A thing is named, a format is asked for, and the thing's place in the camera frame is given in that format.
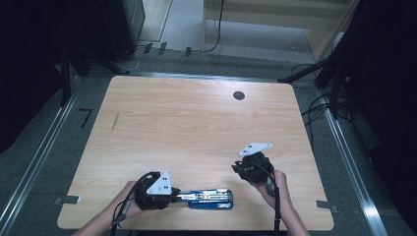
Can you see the black metal stand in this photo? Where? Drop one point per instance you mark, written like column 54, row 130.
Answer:
column 334, row 88
column 65, row 75

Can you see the dark round table grommet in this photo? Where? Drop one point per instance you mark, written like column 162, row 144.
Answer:
column 238, row 95

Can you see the metal floor rail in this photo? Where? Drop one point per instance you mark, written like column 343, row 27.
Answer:
column 350, row 164
column 39, row 147

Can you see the light wooden shelf unit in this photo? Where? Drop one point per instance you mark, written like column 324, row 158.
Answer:
column 262, row 13

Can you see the dark cabinet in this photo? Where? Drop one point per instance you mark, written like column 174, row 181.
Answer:
column 126, row 26

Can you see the grey tape strip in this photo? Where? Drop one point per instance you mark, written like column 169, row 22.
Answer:
column 325, row 205
column 67, row 199

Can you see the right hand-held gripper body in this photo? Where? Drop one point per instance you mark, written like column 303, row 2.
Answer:
column 257, row 167

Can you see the blue stapler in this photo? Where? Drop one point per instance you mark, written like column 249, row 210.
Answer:
column 209, row 200

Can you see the black floor tape mark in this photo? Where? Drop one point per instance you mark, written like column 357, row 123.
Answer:
column 86, row 115

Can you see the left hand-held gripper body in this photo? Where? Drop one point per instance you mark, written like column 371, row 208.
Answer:
column 154, row 196

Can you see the person's left hand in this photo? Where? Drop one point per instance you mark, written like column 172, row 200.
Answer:
column 129, row 196

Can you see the person's right hand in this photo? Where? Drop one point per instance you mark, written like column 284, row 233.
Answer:
column 280, row 188

